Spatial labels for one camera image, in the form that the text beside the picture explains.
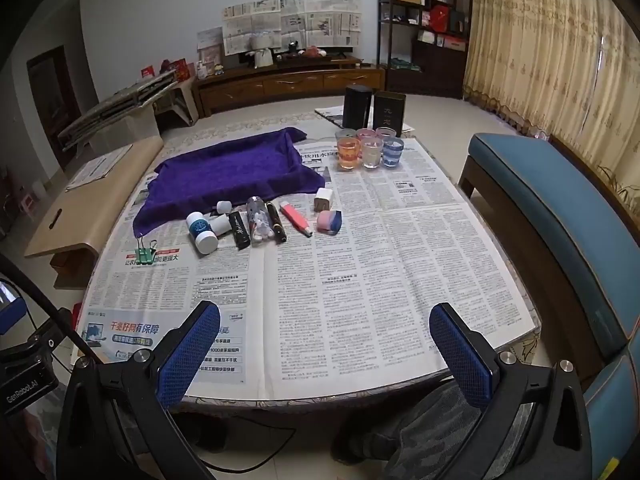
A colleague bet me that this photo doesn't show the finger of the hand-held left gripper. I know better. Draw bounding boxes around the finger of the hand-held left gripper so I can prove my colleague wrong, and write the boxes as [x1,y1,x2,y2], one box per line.
[0,280,27,337]

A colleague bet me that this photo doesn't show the blue white bottle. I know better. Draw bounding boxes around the blue white bottle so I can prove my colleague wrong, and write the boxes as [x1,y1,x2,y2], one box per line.
[186,211,218,255]

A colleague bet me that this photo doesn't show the pink picture card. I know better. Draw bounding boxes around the pink picture card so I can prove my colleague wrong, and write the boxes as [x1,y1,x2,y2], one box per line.
[197,27,223,78]

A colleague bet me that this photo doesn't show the white paper sheet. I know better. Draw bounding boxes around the white paper sheet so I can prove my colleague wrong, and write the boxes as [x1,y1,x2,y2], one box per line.
[65,144,133,192]

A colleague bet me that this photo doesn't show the dark square tin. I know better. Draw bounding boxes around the dark square tin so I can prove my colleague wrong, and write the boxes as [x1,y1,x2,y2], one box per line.
[372,91,407,133]

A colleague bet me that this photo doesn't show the beige curved bench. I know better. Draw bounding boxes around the beige curved bench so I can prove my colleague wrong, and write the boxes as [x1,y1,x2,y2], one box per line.
[24,135,165,291]

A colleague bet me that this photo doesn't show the thin black floor cable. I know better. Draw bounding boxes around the thin black floor cable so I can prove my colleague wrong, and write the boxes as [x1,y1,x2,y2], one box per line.
[197,425,297,473]

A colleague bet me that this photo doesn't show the person's right leg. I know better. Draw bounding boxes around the person's right leg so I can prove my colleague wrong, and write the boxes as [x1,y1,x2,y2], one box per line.
[331,382,506,480]

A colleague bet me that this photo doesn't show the wall newspapers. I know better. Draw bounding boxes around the wall newspapers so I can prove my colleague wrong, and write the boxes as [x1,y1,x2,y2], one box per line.
[222,0,363,56]

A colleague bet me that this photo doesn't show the blue chair cushion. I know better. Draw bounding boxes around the blue chair cushion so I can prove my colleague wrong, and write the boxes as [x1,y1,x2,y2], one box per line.
[582,347,640,480]

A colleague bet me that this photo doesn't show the translucent storage box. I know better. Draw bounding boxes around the translucent storage box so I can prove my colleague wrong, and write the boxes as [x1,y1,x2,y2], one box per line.
[97,97,162,156]

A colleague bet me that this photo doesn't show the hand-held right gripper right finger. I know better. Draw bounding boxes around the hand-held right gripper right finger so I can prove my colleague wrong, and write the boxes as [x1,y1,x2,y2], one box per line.
[428,302,594,480]

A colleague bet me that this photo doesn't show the beige patterned curtain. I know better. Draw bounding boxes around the beige patterned curtain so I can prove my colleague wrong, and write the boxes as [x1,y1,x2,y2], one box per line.
[462,0,640,231]

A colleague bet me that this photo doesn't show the red pink pen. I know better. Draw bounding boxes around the red pink pen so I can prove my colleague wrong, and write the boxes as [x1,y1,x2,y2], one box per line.
[278,201,315,238]

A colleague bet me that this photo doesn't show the white wrapped bundle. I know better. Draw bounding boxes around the white wrapped bundle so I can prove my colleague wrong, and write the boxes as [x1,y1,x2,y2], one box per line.
[250,32,276,68]

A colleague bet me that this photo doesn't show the pink blue eraser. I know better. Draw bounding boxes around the pink blue eraser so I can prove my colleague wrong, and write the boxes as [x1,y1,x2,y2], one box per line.
[316,210,344,235]

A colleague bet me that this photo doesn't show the newspaper spread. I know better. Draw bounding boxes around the newspaper spread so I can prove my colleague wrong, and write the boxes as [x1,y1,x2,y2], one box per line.
[75,137,542,396]

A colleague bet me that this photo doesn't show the wooden cabinet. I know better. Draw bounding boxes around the wooden cabinet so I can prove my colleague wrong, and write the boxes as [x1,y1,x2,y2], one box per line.
[192,57,386,116]

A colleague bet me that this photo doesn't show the dark tea tray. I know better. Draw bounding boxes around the dark tea tray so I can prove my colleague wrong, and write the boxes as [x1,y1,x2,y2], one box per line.
[277,42,331,66]

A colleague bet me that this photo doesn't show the red gift boxes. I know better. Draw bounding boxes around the red gift boxes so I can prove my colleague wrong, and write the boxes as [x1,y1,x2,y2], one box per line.
[160,59,193,81]

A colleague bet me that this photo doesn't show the person's left leg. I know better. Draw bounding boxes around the person's left leg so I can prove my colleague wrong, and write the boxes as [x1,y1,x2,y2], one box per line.
[192,412,231,453]

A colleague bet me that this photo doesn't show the folded grey boards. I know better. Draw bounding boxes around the folded grey boards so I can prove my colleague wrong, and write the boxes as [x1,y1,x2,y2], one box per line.
[57,69,181,148]

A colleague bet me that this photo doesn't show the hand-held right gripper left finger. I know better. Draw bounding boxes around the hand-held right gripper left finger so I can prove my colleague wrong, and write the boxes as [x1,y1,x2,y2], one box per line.
[56,300,222,480]

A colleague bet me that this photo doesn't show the dark wooden door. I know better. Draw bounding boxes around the dark wooden door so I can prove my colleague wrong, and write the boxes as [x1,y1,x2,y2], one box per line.
[26,45,83,161]

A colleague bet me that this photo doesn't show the white plastic stool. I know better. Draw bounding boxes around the white plastic stool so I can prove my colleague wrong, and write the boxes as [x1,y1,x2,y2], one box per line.
[152,82,197,127]

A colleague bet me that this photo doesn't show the clear glass cup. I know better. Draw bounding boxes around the clear glass cup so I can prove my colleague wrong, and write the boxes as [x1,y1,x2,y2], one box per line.
[360,139,385,170]

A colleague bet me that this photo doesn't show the purple towel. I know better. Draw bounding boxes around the purple towel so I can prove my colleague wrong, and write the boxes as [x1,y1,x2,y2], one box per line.
[134,127,326,238]

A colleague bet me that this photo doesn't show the clear plastic bottle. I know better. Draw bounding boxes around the clear plastic bottle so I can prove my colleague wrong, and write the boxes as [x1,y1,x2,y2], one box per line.
[246,196,275,246]

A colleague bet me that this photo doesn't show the blue glass cup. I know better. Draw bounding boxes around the blue glass cup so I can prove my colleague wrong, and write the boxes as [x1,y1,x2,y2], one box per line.
[382,137,405,168]

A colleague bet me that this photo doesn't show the black tube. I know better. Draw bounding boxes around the black tube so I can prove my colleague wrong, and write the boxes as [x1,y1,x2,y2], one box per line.
[227,210,252,250]

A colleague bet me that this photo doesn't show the black gold pen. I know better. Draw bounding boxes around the black gold pen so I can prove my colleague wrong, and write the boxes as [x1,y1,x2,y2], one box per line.
[265,201,290,243]

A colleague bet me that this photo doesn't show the folded newspaper under canisters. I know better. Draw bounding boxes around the folded newspaper under canisters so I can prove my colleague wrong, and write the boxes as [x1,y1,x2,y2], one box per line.
[314,107,416,136]

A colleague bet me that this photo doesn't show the blue cushioned bench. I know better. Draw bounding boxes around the blue cushioned bench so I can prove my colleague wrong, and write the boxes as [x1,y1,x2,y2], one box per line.
[457,132,640,386]

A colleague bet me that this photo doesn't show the person's leg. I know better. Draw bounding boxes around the person's leg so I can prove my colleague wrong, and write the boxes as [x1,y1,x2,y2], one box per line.
[192,412,231,453]
[331,382,506,480]

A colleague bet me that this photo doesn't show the dark wooden shelf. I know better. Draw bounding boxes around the dark wooden shelf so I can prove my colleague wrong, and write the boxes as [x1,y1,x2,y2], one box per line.
[377,0,473,98]

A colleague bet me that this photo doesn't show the black cylinder canister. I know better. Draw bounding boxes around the black cylinder canister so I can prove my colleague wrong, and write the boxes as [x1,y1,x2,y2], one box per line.
[343,86,374,131]

